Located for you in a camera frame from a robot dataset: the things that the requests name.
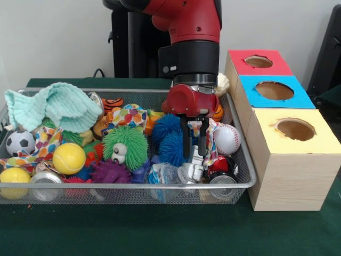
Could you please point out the black upright panel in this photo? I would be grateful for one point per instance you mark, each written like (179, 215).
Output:
(327, 53)

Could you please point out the green covered side table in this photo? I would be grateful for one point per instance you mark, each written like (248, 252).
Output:
(333, 94)

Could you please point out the mint green cloth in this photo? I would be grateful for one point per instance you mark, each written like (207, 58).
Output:
(64, 106)

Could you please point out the silver mesh bin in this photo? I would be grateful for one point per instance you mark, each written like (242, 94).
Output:
(173, 190)

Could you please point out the crushed clear plastic bottle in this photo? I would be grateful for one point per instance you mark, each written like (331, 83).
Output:
(162, 173)

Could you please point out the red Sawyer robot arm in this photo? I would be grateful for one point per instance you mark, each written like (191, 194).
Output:
(191, 53)

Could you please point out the orange basketball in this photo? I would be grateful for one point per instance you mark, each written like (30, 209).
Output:
(219, 113)

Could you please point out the green spiky ball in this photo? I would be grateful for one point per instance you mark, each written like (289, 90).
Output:
(129, 142)

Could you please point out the purple spiky toy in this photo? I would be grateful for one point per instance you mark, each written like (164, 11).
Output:
(110, 173)

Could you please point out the blue spiky ball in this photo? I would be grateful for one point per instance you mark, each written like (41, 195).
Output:
(169, 145)

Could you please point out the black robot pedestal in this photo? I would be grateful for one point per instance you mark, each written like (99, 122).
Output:
(133, 53)

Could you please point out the yellow tennis ball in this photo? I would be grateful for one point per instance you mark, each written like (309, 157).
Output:
(68, 159)

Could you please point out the white baseball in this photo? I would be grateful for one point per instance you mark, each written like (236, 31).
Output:
(227, 140)

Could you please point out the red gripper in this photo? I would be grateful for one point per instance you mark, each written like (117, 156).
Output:
(186, 102)

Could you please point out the silver toy robot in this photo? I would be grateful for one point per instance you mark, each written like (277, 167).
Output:
(193, 170)

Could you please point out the cream cloth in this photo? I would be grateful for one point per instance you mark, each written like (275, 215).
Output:
(223, 84)

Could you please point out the black and white soccer ball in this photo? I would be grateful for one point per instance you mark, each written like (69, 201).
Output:
(20, 144)

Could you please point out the dark green table cloth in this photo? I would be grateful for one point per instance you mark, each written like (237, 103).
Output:
(160, 229)

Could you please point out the wooden box with three holes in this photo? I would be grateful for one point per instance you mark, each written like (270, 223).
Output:
(293, 181)

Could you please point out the smooth yellow ball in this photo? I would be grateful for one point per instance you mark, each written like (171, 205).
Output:
(14, 177)

